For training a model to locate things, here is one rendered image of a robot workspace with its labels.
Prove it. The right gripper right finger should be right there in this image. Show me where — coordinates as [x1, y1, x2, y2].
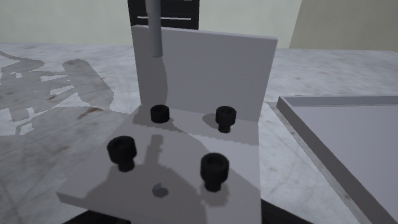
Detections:
[261, 198, 313, 224]

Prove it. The light grey shallow tray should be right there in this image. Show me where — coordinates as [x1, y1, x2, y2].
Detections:
[276, 95, 398, 224]

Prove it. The dark blue electric screwdriver barrel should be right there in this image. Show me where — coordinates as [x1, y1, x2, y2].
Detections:
[145, 0, 163, 58]

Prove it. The black screw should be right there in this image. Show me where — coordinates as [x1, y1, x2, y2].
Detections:
[215, 106, 236, 134]
[107, 136, 137, 172]
[150, 105, 170, 124]
[200, 153, 229, 193]

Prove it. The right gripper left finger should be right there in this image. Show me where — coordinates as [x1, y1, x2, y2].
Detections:
[62, 210, 131, 224]

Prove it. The grey l-shaped bracket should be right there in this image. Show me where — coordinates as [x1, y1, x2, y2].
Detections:
[55, 25, 278, 224]

